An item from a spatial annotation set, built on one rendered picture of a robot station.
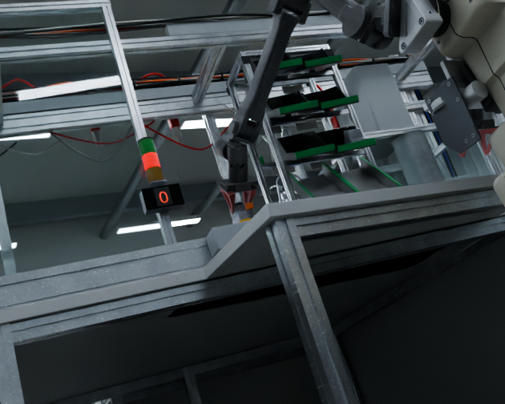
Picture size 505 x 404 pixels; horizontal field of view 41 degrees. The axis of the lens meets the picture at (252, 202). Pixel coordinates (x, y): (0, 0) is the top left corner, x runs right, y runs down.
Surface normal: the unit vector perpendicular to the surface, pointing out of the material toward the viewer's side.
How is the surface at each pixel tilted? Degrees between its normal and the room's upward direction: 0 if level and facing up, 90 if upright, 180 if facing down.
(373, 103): 90
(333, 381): 90
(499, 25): 90
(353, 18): 76
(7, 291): 90
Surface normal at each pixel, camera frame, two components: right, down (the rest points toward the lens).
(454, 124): -0.87, 0.11
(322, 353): 0.40, -0.43
